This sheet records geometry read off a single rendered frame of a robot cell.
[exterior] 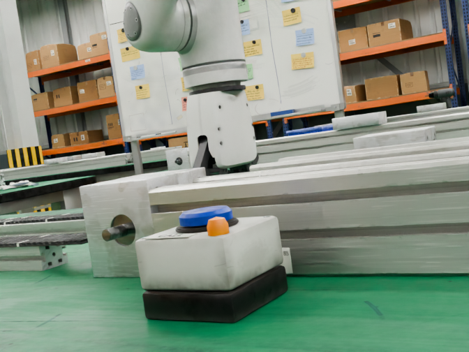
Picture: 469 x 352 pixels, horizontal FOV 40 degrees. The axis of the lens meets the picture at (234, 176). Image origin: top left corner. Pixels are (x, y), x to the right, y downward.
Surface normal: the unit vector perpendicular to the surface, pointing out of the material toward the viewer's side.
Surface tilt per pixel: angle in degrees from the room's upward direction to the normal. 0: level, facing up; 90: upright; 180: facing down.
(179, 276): 90
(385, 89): 93
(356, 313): 0
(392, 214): 90
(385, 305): 0
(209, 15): 92
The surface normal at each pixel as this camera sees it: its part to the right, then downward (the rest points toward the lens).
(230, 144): 0.82, -0.02
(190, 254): -0.52, 0.13
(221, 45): 0.34, 0.03
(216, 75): 0.02, 0.07
